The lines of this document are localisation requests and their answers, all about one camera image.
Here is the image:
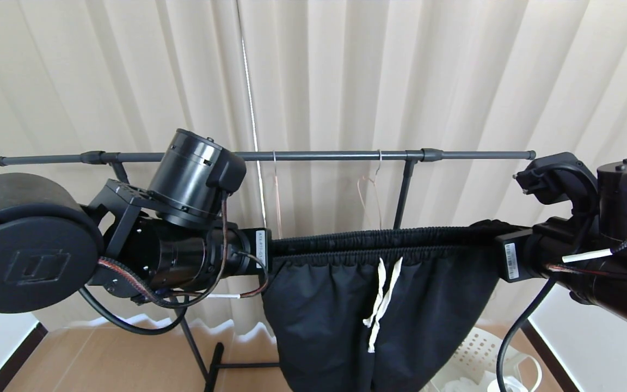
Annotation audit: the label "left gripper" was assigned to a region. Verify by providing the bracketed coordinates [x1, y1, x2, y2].
[101, 215, 274, 299]

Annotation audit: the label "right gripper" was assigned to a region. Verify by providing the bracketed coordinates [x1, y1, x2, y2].
[496, 218, 627, 339]

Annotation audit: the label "pink clothes hanger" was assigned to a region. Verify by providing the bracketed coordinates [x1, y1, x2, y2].
[358, 150, 384, 232]
[272, 151, 282, 240]

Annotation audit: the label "black shorts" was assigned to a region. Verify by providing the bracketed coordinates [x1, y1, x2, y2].
[262, 219, 527, 392]

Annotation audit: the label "white laundry basket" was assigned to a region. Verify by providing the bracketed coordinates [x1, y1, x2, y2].
[425, 326, 544, 392]

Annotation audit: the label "black clothes rack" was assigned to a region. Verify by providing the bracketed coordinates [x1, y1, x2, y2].
[0, 148, 536, 392]

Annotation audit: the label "beige curtain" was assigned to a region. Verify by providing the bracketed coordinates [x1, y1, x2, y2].
[0, 0, 627, 334]

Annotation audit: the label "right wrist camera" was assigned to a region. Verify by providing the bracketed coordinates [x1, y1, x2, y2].
[512, 152, 600, 229]

